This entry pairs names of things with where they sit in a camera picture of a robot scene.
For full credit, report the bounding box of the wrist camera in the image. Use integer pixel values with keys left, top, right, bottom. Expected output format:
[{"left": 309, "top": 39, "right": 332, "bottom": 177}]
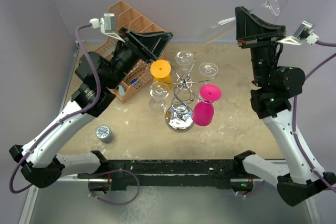
[
  {"left": 89, "top": 13, "right": 125, "bottom": 42},
  {"left": 278, "top": 20, "right": 319, "bottom": 46}
]

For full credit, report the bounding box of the clear round wine glass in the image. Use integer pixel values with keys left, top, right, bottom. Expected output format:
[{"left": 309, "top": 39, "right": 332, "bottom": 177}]
[{"left": 149, "top": 81, "right": 170, "bottom": 115}]

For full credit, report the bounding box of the pink plastic goblet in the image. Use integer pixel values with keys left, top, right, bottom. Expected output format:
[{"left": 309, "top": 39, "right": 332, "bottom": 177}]
[{"left": 192, "top": 84, "right": 222, "bottom": 126}]

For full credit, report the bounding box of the chrome wine glass rack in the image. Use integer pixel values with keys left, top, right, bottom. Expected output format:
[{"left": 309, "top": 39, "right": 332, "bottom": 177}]
[{"left": 165, "top": 70, "right": 216, "bottom": 132}]

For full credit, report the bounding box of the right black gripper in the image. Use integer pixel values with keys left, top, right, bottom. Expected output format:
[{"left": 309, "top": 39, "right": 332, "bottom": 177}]
[{"left": 236, "top": 6, "right": 286, "bottom": 88}]

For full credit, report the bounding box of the black base frame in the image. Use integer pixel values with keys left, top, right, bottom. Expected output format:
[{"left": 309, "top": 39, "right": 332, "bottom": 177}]
[{"left": 78, "top": 159, "right": 259, "bottom": 190}]

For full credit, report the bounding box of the clear champagne flute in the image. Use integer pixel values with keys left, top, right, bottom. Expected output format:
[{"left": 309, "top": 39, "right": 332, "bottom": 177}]
[{"left": 199, "top": 62, "right": 218, "bottom": 80}]

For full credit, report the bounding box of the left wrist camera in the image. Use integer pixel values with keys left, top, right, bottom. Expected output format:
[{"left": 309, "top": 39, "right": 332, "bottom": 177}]
[{"left": 89, "top": 13, "right": 125, "bottom": 42}]

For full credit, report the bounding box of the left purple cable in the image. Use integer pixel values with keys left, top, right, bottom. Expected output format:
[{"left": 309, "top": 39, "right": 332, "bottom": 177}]
[{"left": 9, "top": 23, "right": 102, "bottom": 195}]

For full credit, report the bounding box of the yellow plastic goblet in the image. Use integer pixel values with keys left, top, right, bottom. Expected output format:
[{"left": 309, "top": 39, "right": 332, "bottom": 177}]
[{"left": 150, "top": 59, "right": 173, "bottom": 90}]

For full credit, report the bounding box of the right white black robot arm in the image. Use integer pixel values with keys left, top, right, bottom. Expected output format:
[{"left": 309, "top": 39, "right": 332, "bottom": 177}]
[{"left": 233, "top": 6, "right": 335, "bottom": 206}]

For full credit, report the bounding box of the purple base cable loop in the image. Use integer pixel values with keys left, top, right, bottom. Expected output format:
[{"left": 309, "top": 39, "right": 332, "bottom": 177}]
[{"left": 88, "top": 168, "right": 140, "bottom": 206}]

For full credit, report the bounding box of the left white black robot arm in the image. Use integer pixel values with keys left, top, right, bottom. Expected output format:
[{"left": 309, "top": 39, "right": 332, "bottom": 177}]
[{"left": 9, "top": 28, "right": 173, "bottom": 188}]

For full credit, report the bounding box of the orange plastic file organizer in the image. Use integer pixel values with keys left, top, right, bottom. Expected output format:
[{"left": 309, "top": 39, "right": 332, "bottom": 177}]
[{"left": 94, "top": 1, "right": 163, "bottom": 103}]

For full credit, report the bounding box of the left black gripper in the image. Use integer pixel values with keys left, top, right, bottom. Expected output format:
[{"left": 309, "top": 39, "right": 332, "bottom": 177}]
[{"left": 104, "top": 28, "right": 172, "bottom": 90}]

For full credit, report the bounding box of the small round tin can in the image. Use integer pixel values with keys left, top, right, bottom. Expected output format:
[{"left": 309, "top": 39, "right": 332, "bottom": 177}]
[{"left": 96, "top": 125, "right": 114, "bottom": 144}]

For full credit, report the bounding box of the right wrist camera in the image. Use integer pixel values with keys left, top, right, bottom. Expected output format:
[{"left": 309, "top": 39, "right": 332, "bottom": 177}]
[{"left": 278, "top": 20, "right": 319, "bottom": 46}]

